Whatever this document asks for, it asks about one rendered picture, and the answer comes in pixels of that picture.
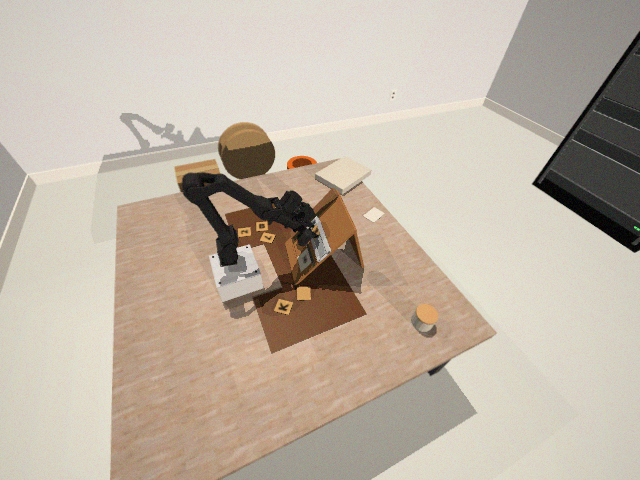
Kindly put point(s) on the small white jar with orange lid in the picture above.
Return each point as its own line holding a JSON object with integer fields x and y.
{"x": 424, "y": 318}

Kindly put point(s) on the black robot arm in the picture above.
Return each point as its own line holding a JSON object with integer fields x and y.
{"x": 227, "y": 242}

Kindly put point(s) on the grey square label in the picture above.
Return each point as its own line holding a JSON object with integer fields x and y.
{"x": 304, "y": 259}

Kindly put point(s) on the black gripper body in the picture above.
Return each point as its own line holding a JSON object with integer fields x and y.
{"x": 305, "y": 234}

